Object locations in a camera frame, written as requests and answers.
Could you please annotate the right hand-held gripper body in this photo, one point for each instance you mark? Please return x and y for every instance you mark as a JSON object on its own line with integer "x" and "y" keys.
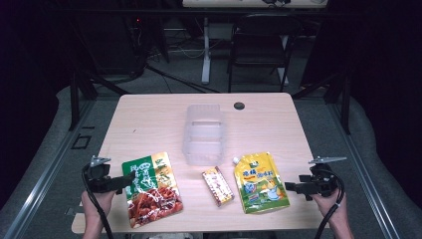
{"x": 323, "y": 181}

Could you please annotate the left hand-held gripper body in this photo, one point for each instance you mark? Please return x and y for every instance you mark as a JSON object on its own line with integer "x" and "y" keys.
{"x": 98, "y": 181}

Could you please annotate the yellow spout pouch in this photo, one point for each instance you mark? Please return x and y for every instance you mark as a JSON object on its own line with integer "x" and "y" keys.
{"x": 260, "y": 186}

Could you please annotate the green and red snack packet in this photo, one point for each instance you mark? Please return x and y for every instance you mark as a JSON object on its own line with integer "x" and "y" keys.
{"x": 156, "y": 202}

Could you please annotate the small red and yellow packet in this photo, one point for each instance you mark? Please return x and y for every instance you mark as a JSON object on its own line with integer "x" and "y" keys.
{"x": 217, "y": 186}

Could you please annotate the clear plastic container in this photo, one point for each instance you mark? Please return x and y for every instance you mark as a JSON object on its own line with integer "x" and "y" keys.
{"x": 203, "y": 132}

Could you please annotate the person's left hand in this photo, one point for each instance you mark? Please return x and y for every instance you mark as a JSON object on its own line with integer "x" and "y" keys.
{"x": 99, "y": 202}

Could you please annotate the person's right hand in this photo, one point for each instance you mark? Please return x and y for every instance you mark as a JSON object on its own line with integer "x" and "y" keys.
{"x": 331, "y": 207}

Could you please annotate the black metal stand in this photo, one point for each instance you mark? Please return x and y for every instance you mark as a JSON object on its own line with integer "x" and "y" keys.
{"x": 346, "y": 106}
{"x": 74, "y": 99}

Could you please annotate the round black table grommet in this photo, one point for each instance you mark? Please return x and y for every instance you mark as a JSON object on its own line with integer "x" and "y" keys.
{"x": 239, "y": 106}

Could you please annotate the dark computer case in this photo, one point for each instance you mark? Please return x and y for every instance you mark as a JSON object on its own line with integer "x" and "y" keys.
{"x": 109, "y": 43}

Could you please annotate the white desk leg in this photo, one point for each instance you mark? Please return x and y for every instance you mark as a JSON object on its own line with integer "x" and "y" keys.
{"x": 206, "y": 56}

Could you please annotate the grey table bracket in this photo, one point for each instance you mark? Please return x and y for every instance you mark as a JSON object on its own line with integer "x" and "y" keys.
{"x": 74, "y": 211}

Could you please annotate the grey metal floor rail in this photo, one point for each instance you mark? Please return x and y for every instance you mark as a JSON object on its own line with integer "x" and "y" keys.
{"x": 365, "y": 172}
{"x": 43, "y": 172}

